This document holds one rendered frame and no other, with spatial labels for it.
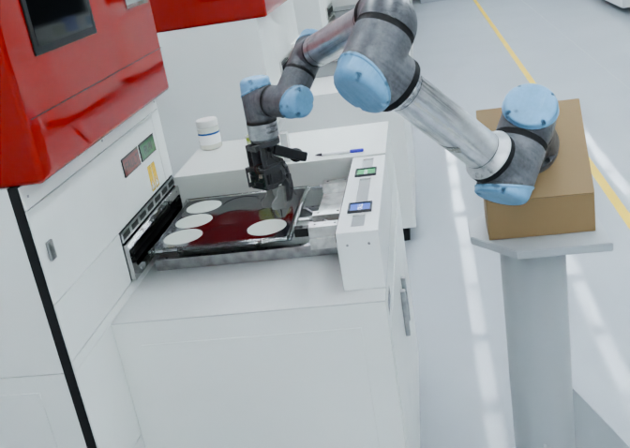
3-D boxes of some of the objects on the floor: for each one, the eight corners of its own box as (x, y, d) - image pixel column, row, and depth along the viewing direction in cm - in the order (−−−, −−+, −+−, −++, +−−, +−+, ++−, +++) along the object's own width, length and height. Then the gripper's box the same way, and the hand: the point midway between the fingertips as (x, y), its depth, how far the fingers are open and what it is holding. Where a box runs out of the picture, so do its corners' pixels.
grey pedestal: (659, 434, 234) (658, 178, 206) (710, 545, 194) (717, 246, 166) (487, 442, 243) (464, 199, 215) (501, 550, 202) (474, 266, 174)
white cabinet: (187, 598, 204) (111, 325, 176) (254, 388, 293) (211, 186, 265) (432, 592, 193) (393, 302, 165) (425, 377, 283) (398, 164, 254)
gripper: (237, 143, 191) (253, 223, 198) (262, 146, 184) (277, 229, 192) (262, 133, 196) (277, 211, 203) (287, 136, 190) (301, 216, 197)
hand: (284, 211), depth 199 cm, fingers closed
